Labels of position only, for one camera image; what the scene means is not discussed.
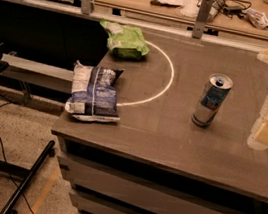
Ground silver blue redbull can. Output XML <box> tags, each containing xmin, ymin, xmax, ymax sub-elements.
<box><xmin>192</xmin><ymin>73</ymin><xmax>233</xmax><ymax>127</ymax></box>

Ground blue white chip bag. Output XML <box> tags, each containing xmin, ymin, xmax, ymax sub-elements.
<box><xmin>64</xmin><ymin>61</ymin><xmax>123</xmax><ymax>123</ymax></box>

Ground black power adapter cables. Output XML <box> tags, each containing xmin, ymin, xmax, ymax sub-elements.
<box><xmin>196</xmin><ymin>0</ymin><xmax>254</xmax><ymax>22</ymax></box>

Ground green snack bag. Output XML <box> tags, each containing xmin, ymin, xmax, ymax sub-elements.
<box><xmin>100</xmin><ymin>19</ymin><xmax>149</xmax><ymax>60</ymax></box>

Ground metal bench rail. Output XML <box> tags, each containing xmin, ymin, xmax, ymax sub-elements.
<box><xmin>2</xmin><ymin>54</ymin><xmax>74</xmax><ymax>94</ymax></box>

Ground right metal bracket post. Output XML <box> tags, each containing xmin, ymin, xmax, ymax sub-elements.
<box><xmin>192</xmin><ymin>0</ymin><xmax>214</xmax><ymax>39</ymax></box>

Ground black metal stand base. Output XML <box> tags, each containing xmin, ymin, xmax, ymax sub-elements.
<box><xmin>0</xmin><ymin>140</ymin><xmax>55</xmax><ymax>214</ymax></box>

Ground grey drawer cabinet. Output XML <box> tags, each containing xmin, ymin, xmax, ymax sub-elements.
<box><xmin>57</xmin><ymin>136</ymin><xmax>268</xmax><ymax>214</ymax></box>

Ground crumpled snack wrapper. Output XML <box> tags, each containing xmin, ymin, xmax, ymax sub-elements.
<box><xmin>245</xmin><ymin>8</ymin><xmax>268</xmax><ymax>29</ymax></box>

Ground white paper sheets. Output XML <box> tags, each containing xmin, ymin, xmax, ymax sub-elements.
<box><xmin>153</xmin><ymin>0</ymin><xmax>199</xmax><ymax>18</ymax></box>

